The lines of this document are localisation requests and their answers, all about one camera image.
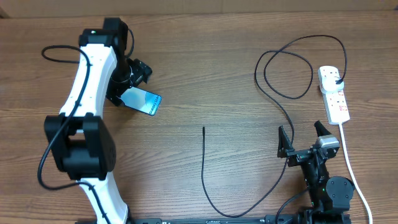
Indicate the blue Galaxy smartphone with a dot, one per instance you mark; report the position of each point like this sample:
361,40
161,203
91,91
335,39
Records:
141,100

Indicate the white charger adapter plug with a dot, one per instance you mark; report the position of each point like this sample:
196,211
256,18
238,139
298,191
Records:
330,85

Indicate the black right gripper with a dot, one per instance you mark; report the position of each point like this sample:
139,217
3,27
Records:
283,146

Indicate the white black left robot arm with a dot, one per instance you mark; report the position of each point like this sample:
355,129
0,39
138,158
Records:
81,151

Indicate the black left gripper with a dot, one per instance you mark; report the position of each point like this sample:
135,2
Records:
141,71

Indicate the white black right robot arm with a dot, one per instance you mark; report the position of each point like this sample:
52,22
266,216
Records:
330,196

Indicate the white power strip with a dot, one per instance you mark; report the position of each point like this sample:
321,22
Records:
335,103

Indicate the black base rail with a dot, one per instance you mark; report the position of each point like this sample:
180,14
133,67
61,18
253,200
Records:
268,219

